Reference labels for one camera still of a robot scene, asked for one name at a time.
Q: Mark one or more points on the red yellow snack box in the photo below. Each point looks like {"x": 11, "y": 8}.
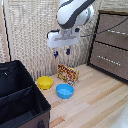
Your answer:
{"x": 68, "y": 74}

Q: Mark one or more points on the black fabric storage box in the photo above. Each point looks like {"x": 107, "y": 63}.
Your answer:
{"x": 18, "y": 100}

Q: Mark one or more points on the yellow bowl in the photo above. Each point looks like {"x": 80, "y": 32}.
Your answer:
{"x": 45, "y": 82}

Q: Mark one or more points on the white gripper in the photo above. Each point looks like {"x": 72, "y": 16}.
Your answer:
{"x": 61, "y": 39}

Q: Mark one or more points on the dark drawer cabinet frame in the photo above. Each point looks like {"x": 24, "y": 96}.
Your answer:
{"x": 93, "y": 40}

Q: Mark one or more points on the blue bowl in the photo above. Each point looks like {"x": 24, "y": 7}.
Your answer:
{"x": 65, "y": 90}

